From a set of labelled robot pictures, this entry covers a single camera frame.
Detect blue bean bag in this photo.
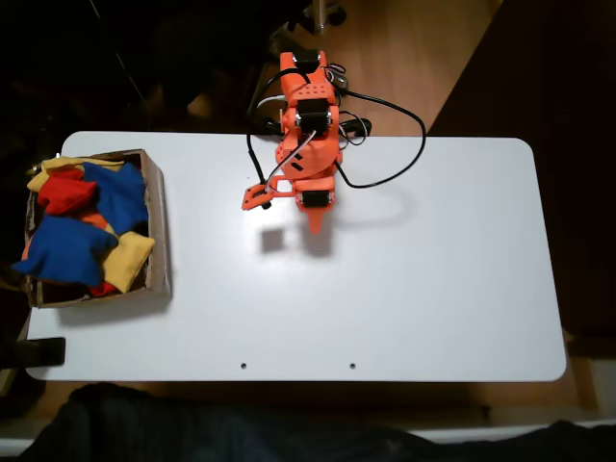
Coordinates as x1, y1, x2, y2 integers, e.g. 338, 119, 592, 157
12, 214, 119, 287
82, 161, 150, 237

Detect person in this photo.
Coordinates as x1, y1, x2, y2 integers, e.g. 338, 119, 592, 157
18, 382, 616, 462

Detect chair base with pole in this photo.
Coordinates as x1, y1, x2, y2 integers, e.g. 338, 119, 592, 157
288, 0, 347, 35

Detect cardboard box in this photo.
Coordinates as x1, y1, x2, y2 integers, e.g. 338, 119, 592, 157
24, 148, 173, 309

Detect yellow bean bag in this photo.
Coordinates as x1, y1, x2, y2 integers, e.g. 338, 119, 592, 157
26, 155, 125, 193
102, 232, 156, 294

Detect black table clamp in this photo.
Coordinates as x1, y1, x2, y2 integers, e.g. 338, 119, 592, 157
338, 117, 372, 146
16, 336, 66, 370

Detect orange gripper camera mount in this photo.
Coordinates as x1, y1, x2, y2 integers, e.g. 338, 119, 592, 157
241, 176, 295, 213

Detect white cable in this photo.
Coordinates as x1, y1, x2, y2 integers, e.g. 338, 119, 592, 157
249, 93, 289, 116

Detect black cable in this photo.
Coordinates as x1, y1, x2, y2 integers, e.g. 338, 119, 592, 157
245, 66, 428, 190

